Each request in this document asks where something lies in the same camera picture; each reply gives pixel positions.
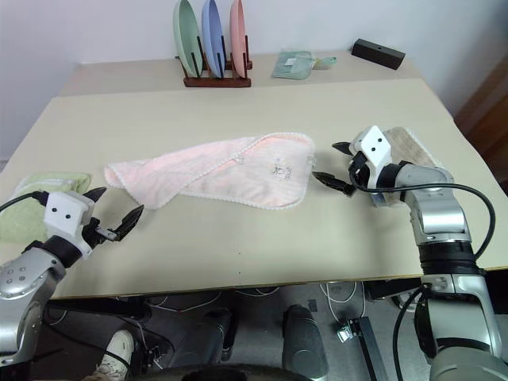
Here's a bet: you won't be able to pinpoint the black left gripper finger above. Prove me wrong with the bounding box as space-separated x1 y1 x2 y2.
114 205 145 241
83 187 107 206

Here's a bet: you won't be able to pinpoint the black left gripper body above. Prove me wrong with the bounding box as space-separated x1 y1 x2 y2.
81 217 122 250

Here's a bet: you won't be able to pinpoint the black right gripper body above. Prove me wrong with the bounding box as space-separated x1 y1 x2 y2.
348 152 372 187

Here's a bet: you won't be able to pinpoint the pink towel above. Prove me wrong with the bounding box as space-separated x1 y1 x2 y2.
103 132 318 211

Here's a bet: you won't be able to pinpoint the folded beige towel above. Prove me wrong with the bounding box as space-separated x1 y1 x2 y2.
375 126 444 208

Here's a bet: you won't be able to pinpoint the folded green towel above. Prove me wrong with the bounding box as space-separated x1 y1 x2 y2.
0 171 93 244

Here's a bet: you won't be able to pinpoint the small pale green item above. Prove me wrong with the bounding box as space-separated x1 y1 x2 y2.
313 56 338 73

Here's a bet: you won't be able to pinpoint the folded teal cloth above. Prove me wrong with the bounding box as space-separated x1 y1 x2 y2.
271 49 318 79

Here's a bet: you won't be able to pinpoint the black rectangular box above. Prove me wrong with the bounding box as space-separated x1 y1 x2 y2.
351 38 406 71

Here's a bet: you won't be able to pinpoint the white sneaker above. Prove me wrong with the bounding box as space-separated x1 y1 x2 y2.
94 329 135 381

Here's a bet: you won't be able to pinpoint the brown wooden furniture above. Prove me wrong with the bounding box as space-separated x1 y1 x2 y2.
452 51 508 170

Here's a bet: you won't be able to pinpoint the dark rounded slim shape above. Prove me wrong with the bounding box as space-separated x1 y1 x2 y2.
202 309 239 362

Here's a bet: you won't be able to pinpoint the dark wooden plate rack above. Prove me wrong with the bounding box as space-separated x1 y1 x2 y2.
183 35 253 88

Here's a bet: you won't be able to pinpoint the pink plate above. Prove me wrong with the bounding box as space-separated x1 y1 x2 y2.
229 0 249 79

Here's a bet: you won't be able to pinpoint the dark rounded broad shape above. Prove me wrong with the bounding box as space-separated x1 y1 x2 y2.
282 304 329 378

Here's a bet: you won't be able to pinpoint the black metal table leg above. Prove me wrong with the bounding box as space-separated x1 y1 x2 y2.
344 316 388 381

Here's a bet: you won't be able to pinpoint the blue plate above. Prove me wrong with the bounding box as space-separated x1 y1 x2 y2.
201 0 228 79

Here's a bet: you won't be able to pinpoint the green plate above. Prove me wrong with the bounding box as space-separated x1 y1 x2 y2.
172 0 204 79

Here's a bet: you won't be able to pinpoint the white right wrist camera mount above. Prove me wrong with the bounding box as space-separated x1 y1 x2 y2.
351 125 392 190

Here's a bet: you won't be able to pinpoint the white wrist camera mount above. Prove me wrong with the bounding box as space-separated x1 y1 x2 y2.
351 125 392 190
43 191 96 261

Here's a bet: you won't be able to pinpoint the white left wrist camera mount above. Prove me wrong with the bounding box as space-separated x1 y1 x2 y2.
43 191 96 261

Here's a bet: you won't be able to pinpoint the black table frame bar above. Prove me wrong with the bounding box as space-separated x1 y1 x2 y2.
47 297 152 323

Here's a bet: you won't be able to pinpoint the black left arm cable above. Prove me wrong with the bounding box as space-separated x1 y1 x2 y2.
0 191 51 212

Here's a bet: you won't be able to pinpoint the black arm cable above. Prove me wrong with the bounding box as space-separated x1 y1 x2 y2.
348 168 497 381
0 191 51 212

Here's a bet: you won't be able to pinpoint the white floor cables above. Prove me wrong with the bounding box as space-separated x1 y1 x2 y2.
317 279 368 331

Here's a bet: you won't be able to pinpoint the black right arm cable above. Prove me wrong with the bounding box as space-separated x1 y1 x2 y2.
348 168 497 381

